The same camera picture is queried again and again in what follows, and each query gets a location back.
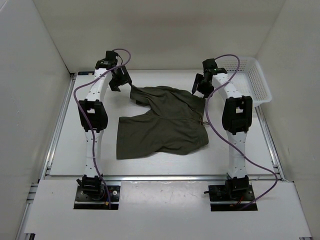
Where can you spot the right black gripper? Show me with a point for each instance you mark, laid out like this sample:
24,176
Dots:
198,79

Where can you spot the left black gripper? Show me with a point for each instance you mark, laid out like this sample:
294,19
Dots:
125,79

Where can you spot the olive green shorts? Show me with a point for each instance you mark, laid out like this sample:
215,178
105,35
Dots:
174,124

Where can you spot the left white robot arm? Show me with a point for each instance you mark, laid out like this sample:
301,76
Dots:
109,72

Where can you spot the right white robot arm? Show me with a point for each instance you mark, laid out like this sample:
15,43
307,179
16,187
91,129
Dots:
236,119

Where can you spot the white plastic basket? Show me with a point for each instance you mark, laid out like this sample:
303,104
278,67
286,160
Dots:
249,79

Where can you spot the aluminium table frame rail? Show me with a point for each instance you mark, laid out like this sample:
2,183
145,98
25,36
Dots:
163,194

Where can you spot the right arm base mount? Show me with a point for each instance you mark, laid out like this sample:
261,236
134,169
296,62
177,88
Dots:
236,194

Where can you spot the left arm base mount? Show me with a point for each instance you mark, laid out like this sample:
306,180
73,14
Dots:
91,194

